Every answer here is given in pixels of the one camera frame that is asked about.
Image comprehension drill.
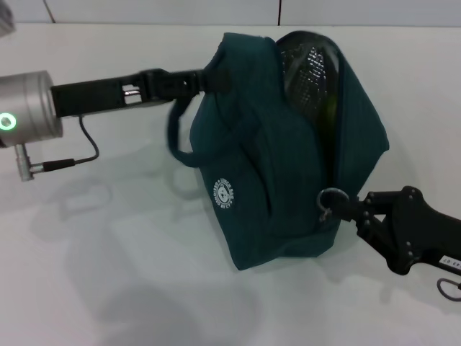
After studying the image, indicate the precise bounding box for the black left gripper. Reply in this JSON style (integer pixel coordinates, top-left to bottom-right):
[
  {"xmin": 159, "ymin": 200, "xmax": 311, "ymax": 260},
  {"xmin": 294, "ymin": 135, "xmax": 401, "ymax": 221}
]
[{"xmin": 50, "ymin": 67, "xmax": 202, "ymax": 120}]

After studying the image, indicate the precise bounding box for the dark teal insulated lunch bag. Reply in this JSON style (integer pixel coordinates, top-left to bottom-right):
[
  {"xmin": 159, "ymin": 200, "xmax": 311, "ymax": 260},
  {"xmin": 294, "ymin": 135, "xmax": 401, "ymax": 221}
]
[{"xmin": 165, "ymin": 30, "xmax": 390, "ymax": 272}]

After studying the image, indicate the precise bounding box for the white ring zipper pull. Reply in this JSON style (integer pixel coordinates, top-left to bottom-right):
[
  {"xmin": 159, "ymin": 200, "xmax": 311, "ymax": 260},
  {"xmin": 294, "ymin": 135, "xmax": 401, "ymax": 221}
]
[{"xmin": 316, "ymin": 187, "xmax": 350, "ymax": 221}]

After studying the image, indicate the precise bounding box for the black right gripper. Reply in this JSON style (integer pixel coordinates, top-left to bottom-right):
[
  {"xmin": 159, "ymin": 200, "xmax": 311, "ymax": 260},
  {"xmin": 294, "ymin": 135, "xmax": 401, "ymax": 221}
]
[{"xmin": 338, "ymin": 185, "xmax": 461, "ymax": 277}]

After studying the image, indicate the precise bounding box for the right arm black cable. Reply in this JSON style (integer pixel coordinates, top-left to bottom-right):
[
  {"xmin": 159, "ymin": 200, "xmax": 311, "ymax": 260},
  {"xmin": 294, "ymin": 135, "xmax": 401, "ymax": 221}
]
[{"xmin": 437, "ymin": 277, "xmax": 461, "ymax": 302}]

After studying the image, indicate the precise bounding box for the green cucumber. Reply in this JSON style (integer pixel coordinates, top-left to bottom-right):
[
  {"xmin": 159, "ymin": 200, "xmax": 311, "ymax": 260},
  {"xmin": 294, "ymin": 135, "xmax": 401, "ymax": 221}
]
[{"xmin": 322, "ymin": 95, "xmax": 339, "ymax": 123}]

